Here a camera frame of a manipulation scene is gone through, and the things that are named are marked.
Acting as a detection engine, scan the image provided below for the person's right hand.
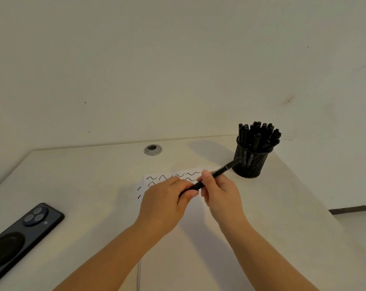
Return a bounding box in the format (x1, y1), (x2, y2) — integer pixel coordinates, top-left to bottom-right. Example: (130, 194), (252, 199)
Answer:
(197, 170), (251, 231)

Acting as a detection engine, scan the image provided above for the person's left hand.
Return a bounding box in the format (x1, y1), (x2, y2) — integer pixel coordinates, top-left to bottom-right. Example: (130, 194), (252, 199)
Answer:
(135, 176), (199, 237)

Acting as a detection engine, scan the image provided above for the black marker pen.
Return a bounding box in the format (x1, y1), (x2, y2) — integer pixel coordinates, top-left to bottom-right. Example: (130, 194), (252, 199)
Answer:
(179, 157), (242, 198)

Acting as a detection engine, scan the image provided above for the person's right forearm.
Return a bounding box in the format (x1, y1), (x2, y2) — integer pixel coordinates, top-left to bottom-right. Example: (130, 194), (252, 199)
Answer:
(222, 219), (320, 291)

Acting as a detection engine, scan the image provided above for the person's left forearm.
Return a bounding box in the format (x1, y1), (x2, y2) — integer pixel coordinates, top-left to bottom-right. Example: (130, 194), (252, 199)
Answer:
(52, 220), (171, 291)

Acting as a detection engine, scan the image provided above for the black mesh pen holder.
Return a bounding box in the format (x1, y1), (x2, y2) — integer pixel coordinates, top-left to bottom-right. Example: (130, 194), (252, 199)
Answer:
(232, 136), (274, 179)

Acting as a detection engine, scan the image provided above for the white paper sheet with scribbles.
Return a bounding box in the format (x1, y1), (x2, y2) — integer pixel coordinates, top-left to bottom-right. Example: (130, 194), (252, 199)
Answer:
(135, 170), (257, 291)

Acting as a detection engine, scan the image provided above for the bunch of black pens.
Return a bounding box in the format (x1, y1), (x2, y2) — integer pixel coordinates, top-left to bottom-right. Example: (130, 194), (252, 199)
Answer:
(238, 121), (282, 152)

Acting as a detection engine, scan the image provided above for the black smartphone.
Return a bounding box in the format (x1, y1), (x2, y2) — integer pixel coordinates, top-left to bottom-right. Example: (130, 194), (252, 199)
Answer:
(0, 203), (65, 289)

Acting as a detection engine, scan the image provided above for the black round phone grip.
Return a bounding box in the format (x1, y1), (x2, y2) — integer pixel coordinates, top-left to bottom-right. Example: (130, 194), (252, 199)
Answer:
(0, 232), (26, 269)

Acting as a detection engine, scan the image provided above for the grey desk cable grommet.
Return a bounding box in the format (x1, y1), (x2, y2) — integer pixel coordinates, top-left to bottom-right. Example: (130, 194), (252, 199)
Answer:
(144, 144), (163, 156)

